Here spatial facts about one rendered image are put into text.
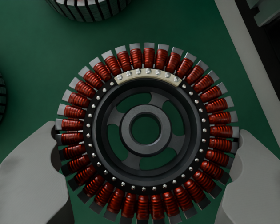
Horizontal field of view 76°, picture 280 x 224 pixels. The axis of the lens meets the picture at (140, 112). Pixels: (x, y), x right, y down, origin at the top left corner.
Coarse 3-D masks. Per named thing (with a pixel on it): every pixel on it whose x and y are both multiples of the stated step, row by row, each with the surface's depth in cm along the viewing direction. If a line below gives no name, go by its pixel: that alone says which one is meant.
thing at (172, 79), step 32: (96, 64) 11; (128, 64) 11; (160, 64) 11; (192, 64) 11; (64, 96) 11; (96, 96) 11; (128, 96) 13; (160, 96) 13; (192, 96) 11; (64, 128) 11; (96, 128) 11; (128, 128) 12; (160, 128) 12; (192, 128) 12; (224, 128) 10; (64, 160) 11; (96, 160) 11; (128, 160) 12; (192, 160) 11; (224, 160) 10; (96, 192) 10; (128, 192) 10; (160, 192) 10; (192, 192) 10
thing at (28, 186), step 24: (24, 144) 9; (48, 144) 9; (0, 168) 8; (24, 168) 8; (48, 168) 8; (0, 192) 7; (24, 192) 7; (48, 192) 7; (0, 216) 6; (24, 216) 6; (48, 216) 6; (72, 216) 7
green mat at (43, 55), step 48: (0, 0) 20; (144, 0) 19; (192, 0) 19; (0, 48) 19; (48, 48) 19; (96, 48) 19; (192, 48) 19; (48, 96) 19; (144, 96) 19; (240, 96) 19; (0, 144) 19
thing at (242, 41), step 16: (224, 0) 19; (224, 16) 19; (240, 16) 19; (240, 32) 19; (240, 48) 19; (256, 64) 19; (256, 80) 19; (272, 96) 19; (272, 112) 19; (272, 128) 19
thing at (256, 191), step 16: (240, 144) 10; (256, 144) 10; (240, 160) 9; (256, 160) 9; (272, 160) 9; (240, 176) 8; (256, 176) 8; (272, 176) 8; (224, 192) 7; (240, 192) 7; (256, 192) 7; (272, 192) 7; (224, 208) 6; (240, 208) 6; (256, 208) 6; (272, 208) 6
